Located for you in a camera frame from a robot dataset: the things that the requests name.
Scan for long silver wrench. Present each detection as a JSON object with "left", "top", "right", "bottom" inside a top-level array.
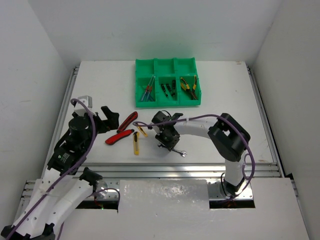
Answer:
[{"left": 157, "top": 143, "right": 188, "bottom": 158}]

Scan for yellow needle nose pliers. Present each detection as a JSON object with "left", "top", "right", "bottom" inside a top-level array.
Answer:
[{"left": 191, "top": 75, "right": 198, "bottom": 100}]

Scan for black green precision screwdriver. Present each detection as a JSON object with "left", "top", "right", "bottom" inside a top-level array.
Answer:
[{"left": 166, "top": 83, "right": 175, "bottom": 97}]

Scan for yellow handled pliers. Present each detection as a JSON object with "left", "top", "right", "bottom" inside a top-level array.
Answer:
[{"left": 180, "top": 77, "right": 191, "bottom": 94}]

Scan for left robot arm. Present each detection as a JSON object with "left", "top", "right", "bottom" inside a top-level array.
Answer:
[{"left": 0, "top": 106, "right": 119, "bottom": 240}]

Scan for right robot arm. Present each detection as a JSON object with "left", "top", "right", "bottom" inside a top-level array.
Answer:
[{"left": 151, "top": 111, "right": 251, "bottom": 197}]

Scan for black red utility knife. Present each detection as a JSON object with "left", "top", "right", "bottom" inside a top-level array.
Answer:
[{"left": 117, "top": 111, "right": 138, "bottom": 133}]

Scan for small yellow box cutter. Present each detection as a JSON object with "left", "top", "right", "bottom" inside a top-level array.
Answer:
[{"left": 137, "top": 126, "right": 148, "bottom": 137}]

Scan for large yellow box cutter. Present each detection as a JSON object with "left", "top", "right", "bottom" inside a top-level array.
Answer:
[{"left": 132, "top": 131, "right": 140, "bottom": 156}]

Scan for green six-compartment bin tray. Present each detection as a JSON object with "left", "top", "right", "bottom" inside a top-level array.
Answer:
[{"left": 135, "top": 57, "right": 202, "bottom": 109}]

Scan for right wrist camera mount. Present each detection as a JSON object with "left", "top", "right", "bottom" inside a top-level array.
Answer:
[{"left": 152, "top": 124, "right": 163, "bottom": 135}]

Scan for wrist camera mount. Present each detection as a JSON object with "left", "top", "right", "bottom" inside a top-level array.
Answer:
[
  {"left": 73, "top": 94, "right": 94, "bottom": 116},
  {"left": 152, "top": 124, "right": 163, "bottom": 135}
]

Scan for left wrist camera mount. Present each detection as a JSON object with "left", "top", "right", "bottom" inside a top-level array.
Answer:
[{"left": 73, "top": 94, "right": 94, "bottom": 116}]

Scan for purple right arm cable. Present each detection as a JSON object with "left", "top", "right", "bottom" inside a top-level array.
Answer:
[{"left": 132, "top": 113, "right": 256, "bottom": 201}]

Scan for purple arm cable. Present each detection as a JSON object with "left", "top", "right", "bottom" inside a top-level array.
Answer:
[
  {"left": 132, "top": 113, "right": 256, "bottom": 201},
  {"left": 4, "top": 98, "right": 97, "bottom": 240}
]

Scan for aluminium rail frame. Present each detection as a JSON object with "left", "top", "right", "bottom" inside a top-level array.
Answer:
[{"left": 7, "top": 63, "right": 300, "bottom": 240}]

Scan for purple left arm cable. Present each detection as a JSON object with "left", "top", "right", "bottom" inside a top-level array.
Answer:
[{"left": 4, "top": 98, "right": 97, "bottom": 240}]

